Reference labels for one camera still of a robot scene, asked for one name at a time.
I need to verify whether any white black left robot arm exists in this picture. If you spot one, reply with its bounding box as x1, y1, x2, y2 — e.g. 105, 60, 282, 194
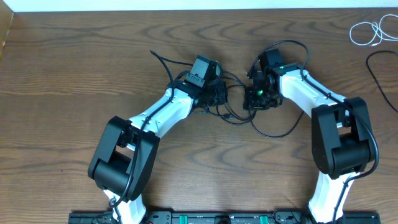
88, 55, 228, 223

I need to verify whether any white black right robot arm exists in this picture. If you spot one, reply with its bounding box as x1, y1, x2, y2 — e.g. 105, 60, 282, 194
243, 49, 378, 223

